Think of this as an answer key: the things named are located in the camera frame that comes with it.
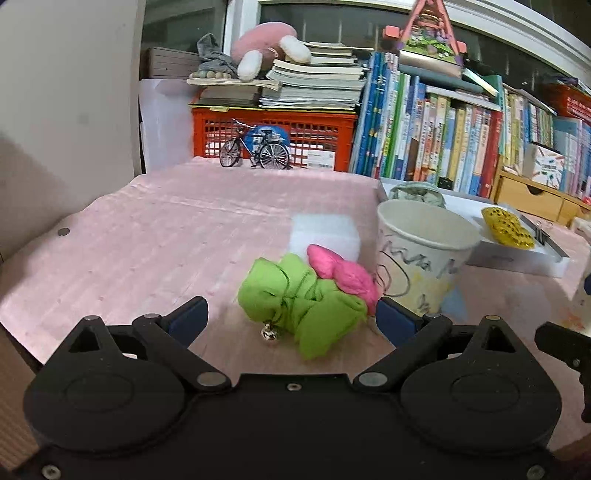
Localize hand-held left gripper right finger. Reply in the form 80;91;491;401
353;296;522;391

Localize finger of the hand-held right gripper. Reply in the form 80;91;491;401
575;368;591;423
534;322;591;370

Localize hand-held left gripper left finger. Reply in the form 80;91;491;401
69;296;232;393

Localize lime green cloth with bell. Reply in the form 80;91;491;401
238;254;369;361

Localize shallow white box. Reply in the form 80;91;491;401
376;178;571;278

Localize white paper cup with scribbles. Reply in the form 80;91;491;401
375;199;482;319

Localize pink cloth bundle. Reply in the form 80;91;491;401
307;244;382;312

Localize metal clip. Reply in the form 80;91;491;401
517;213;571;259

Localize white foam block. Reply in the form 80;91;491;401
290;213;362;264

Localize yellow mesh scrubber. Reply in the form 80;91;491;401
481;207;536;250

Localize pale green crumpled cloth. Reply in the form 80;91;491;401
389;181;446;210

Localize wooden drawer box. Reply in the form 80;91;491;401
492;168;591;227

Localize white coloured pencil box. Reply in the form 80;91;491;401
522;143;566;190

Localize black toy bicycle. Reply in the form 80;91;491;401
219;119;291;171

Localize row of tall picture books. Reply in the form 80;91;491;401
350;52;504;198

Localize round blue fan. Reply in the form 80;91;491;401
242;126;291;158

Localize white plastic sheet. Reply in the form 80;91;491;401
139;78;197;175

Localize red plastic crate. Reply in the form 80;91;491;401
191;105;360;172

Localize red plastic basket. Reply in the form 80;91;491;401
542;83;591;123

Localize grey flat-lying books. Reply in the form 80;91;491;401
397;50;504;112

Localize stack of paperback books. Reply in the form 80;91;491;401
187;41;370;110

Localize brown cardboard boxes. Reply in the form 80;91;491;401
148;46;201;80

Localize grey cloth toy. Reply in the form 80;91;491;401
189;33;238;80

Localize pink and white plush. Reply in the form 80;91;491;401
231;23;312;80

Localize colourful toy house model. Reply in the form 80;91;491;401
383;0;467;65

